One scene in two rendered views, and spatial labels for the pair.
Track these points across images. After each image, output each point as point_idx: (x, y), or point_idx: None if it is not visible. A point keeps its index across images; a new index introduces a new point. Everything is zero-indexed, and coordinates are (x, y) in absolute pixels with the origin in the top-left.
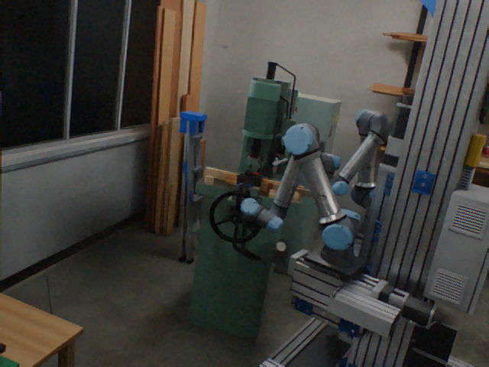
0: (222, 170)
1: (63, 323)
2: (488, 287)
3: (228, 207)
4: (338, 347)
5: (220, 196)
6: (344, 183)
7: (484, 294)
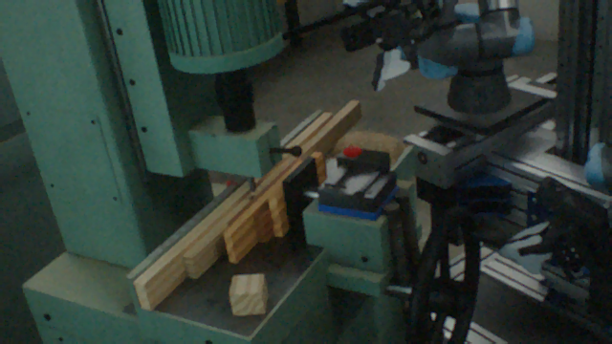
0: (184, 244)
1: None
2: (268, 111)
3: (327, 311)
4: (548, 327)
5: (429, 283)
6: (529, 17)
7: (287, 121)
